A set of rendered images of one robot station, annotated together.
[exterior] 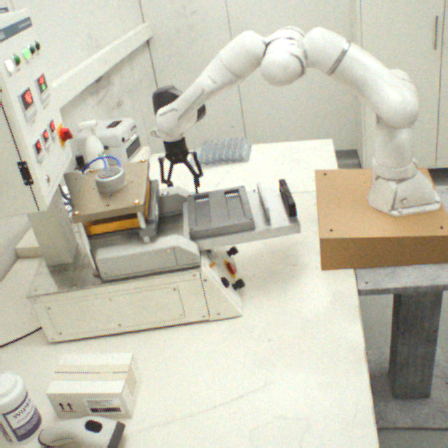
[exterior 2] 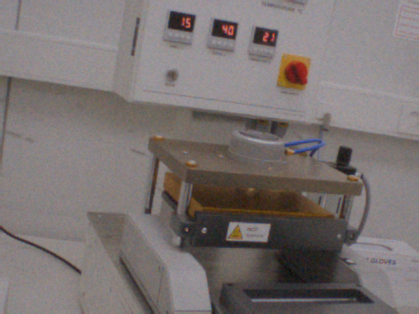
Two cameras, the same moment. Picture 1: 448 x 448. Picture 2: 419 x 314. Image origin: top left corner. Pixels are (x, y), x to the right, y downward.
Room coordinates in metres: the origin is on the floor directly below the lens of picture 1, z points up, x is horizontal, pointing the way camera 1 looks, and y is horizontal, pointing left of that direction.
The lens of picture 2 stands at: (0.75, -0.56, 1.29)
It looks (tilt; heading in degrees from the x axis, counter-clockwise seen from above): 11 degrees down; 66
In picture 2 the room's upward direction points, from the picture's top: 10 degrees clockwise
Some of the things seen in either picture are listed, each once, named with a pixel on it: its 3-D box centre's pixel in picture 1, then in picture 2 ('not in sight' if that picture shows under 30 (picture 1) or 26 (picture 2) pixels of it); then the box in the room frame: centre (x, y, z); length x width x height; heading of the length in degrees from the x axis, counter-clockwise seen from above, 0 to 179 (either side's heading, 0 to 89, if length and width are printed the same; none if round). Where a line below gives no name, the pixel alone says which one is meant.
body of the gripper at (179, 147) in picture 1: (176, 150); not in sight; (1.61, 0.12, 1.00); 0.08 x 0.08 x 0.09
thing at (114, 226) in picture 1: (117, 198); (253, 188); (1.19, 0.27, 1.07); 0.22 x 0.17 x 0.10; 0
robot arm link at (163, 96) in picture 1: (178, 105); not in sight; (1.58, 0.08, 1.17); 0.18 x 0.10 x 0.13; 52
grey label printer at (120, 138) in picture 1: (109, 142); not in sight; (2.18, 0.45, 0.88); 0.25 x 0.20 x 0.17; 72
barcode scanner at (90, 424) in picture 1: (77, 435); not in sight; (0.67, 0.38, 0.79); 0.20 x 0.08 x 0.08; 78
